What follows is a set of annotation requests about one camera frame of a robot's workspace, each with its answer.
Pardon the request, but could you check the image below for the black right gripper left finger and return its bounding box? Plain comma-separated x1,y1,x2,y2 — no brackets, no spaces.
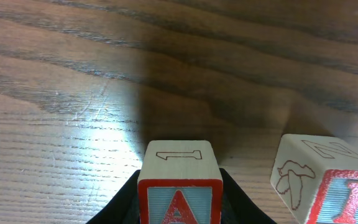
86,170,140,224

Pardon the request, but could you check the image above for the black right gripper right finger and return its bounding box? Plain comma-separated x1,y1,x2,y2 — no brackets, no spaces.
219,168,276,224

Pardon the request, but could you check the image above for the red letter A block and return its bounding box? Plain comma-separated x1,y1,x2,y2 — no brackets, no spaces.
137,140,223,224

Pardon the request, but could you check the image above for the red letter I block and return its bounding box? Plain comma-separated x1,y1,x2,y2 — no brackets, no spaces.
270,134,358,224

